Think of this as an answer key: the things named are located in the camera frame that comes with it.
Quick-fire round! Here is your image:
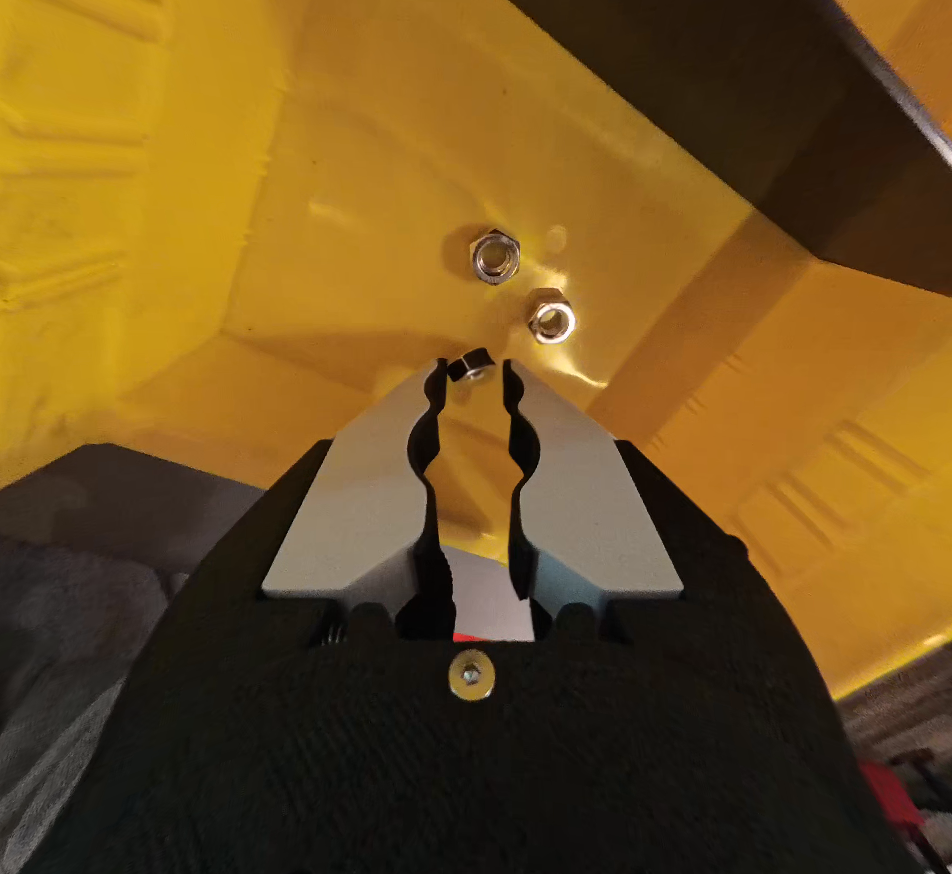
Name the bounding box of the grey cloth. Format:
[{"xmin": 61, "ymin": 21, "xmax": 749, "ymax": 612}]
[{"xmin": 0, "ymin": 532, "xmax": 187, "ymax": 868}]

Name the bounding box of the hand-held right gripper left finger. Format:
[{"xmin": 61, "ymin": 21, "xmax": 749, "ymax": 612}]
[{"xmin": 262, "ymin": 358, "xmax": 456, "ymax": 638}]

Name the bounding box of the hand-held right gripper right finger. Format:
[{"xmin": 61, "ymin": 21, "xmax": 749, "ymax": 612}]
[{"xmin": 503, "ymin": 358, "xmax": 685, "ymax": 624}]

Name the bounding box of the silver hex nut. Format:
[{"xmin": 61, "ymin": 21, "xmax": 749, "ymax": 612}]
[
  {"xmin": 446, "ymin": 347, "xmax": 497, "ymax": 384},
  {"xmin": 527, "ymin": 288, "xmax": 577, "ymax": 347},
  {"xmin": 470, "ymin": 227, "xmax": 522, "ymax": 287}
]

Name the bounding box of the yellow plastic bin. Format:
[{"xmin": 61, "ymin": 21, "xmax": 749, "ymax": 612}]
[{"xmin": 0, "ymin": 0, "xmax": 952, "ymax": 704}]

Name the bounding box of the red object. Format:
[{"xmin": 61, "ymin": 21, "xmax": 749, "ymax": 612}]
[{"xmin": 859, "ymin": 758, "xmax": 931, "ymax": 839}]

